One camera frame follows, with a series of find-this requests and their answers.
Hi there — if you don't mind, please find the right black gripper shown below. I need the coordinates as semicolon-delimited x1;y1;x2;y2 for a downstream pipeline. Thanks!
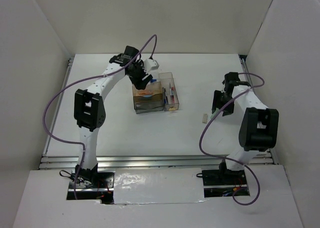
212;90;236;116

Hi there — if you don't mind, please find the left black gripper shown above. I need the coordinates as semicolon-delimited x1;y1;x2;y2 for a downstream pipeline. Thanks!
126;60;153;90

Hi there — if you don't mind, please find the orange transparent case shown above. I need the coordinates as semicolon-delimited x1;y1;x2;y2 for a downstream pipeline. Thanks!
138;90;153;96

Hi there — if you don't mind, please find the beige eraser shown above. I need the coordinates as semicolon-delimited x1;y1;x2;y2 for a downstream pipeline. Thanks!
202;114;208;124

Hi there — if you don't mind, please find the red gel pen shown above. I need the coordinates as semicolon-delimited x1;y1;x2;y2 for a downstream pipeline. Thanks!
170;87;175;104

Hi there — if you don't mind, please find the black gel pen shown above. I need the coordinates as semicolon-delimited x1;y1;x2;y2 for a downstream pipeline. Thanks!
164;88;169;104

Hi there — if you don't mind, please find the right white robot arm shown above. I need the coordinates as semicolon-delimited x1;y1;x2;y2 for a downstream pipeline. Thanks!
211;72;279;184

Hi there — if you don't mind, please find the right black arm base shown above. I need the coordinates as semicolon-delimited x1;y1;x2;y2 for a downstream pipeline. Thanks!
196;169;247;186

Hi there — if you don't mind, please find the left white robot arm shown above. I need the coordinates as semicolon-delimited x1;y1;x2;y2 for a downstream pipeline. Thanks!
74;46;159;188

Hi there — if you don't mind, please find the tiered clear stationery organizer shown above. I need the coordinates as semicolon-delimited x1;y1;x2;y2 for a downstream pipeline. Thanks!
132;71;165;114

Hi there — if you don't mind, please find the clear pen tray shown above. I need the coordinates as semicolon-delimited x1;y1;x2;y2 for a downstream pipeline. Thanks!
159;72;180;112

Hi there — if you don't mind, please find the white foil sheet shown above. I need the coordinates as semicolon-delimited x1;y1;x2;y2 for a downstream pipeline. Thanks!
113;168;205;205

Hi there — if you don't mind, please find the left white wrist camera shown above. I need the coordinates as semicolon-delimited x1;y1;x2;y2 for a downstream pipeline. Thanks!
143;58;159;73

